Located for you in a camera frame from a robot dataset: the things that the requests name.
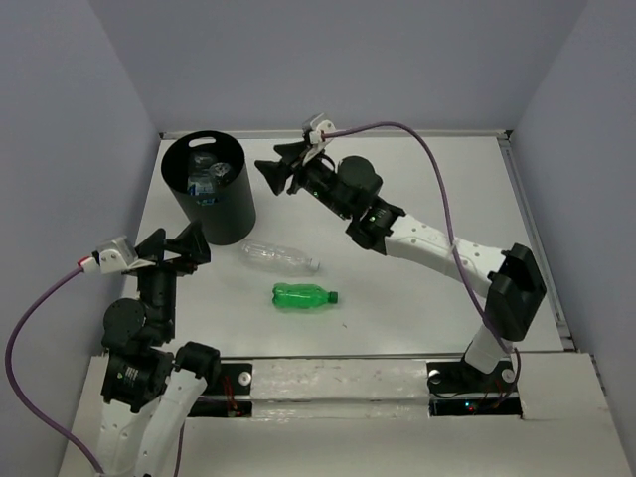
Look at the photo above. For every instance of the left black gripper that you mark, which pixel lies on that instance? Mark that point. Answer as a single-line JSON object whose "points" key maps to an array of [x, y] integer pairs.
{"points": [[195, 245]]}

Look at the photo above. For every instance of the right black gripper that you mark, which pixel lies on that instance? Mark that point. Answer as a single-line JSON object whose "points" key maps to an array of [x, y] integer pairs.
{"points": [[275, 173]]}

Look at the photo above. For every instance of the blue label clear bottle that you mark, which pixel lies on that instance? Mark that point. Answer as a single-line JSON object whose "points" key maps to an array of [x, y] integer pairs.
{"points": [[198, 185]]}

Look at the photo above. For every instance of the clear plastic bottle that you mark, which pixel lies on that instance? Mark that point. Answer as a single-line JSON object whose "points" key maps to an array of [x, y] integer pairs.
{"points": [[279, 259]]}

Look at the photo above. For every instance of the green plastic bottle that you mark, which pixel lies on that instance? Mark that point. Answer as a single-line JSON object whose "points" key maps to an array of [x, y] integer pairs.
{"points": [[299, 296]]}

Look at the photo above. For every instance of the Pepsi label clear bottle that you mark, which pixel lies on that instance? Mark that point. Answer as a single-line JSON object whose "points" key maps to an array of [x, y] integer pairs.
{"points": [[221, 174]]}

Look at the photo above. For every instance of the green label clear bottle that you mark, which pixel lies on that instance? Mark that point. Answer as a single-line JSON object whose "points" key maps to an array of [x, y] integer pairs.
{"points": [[201, 162]]}

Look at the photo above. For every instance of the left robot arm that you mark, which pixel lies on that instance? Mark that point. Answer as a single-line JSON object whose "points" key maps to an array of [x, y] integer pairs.
{"points": [[148, 392]]}

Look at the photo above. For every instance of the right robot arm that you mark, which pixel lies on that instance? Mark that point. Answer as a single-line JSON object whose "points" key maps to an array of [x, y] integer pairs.
{"points": [[507, 282]]}

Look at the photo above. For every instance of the black plastic bin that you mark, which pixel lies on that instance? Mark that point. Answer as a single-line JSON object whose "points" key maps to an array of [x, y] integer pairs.
{"points": [[228, 215]]}

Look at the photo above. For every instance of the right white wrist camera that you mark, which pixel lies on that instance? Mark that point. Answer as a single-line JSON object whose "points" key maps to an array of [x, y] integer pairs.
{"points": [[314, 131]]}

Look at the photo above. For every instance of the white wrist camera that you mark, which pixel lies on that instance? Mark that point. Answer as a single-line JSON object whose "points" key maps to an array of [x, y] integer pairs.
{"points": [[115, 255], [314, 131]]}

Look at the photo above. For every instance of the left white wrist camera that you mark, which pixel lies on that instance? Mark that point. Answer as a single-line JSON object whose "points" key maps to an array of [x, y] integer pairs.
{"points": [[115, 255]]}

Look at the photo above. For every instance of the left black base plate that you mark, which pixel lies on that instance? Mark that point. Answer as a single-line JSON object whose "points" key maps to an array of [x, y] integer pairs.
{"points": [[229, 396]]}

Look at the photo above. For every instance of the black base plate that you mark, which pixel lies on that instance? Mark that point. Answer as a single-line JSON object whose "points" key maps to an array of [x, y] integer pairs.
{"points": [[229, 396], [458, 390]]}

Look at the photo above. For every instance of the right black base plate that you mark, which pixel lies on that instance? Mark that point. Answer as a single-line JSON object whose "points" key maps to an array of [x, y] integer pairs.
{"points": [[458, 390]]}

